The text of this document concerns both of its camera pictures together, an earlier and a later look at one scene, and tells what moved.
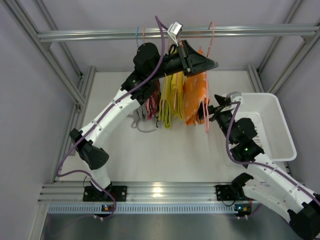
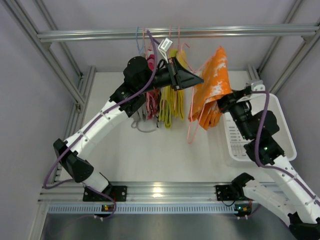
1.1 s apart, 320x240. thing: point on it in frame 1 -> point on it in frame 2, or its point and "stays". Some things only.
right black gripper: [216, 110] -> [225, 101]
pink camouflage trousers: [152, 103] stays
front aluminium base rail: [139, 192] stays
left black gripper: [187, 58] -> [174, 75]
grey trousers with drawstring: [140, 121] stays
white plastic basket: [265, 112] stays
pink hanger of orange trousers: [207, 127] -> [193, 74]
